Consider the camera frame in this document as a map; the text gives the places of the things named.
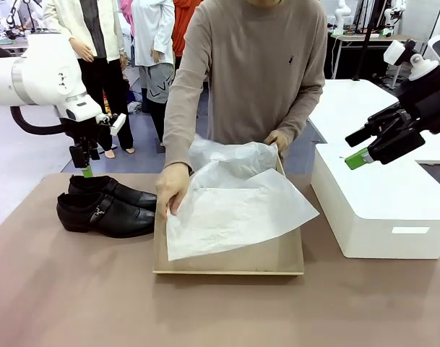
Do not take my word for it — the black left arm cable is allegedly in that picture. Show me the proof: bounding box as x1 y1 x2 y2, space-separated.
9 106 74 135

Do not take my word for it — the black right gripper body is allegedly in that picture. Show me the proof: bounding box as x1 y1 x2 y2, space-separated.
400 67 440 134

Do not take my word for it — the black tripod pole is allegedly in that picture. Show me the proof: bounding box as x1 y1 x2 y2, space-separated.
352 0 387 81

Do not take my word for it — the white table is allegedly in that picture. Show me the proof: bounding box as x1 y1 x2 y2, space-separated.
308 78 440 166

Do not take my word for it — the person's left forearm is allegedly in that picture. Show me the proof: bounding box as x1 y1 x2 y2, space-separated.
273 86 327 145

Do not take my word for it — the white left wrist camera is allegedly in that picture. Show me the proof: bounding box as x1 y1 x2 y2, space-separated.
96 112 127 137

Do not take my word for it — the cardboard shoe box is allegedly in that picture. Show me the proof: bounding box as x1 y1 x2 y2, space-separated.
152 142 306 276

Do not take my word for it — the person's right forearm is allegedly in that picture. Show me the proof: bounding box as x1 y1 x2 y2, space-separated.
163 97 206 171

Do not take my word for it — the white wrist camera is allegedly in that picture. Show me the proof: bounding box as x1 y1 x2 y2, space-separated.
96 112 127 137
383 40 408 67

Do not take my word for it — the person's right hand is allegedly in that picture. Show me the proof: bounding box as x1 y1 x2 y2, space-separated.
155 162 191 220

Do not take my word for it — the white round wrist knob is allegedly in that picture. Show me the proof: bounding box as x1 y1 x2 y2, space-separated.
408 53 440 82

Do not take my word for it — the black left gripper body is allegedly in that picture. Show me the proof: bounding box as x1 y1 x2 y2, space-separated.
62 116 105 147

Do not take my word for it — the background work table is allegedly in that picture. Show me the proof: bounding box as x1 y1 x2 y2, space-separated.
327 32 423 80

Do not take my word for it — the person in beige sweater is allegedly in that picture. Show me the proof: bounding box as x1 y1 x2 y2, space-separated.
163 0 329 169

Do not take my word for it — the black leather buckle shoe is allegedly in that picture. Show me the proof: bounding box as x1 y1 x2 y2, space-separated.
67 174 158 210
56 192 156 239

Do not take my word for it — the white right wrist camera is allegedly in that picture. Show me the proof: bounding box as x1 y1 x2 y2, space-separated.
383 40 408 67

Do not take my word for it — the person's left hand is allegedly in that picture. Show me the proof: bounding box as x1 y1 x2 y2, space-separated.
263 129 291 153

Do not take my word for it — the white box lid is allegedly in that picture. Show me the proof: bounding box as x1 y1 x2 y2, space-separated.
309 142 440 260

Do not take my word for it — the white tissue paper sheet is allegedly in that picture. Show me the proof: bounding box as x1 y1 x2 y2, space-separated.
165 168 321 262

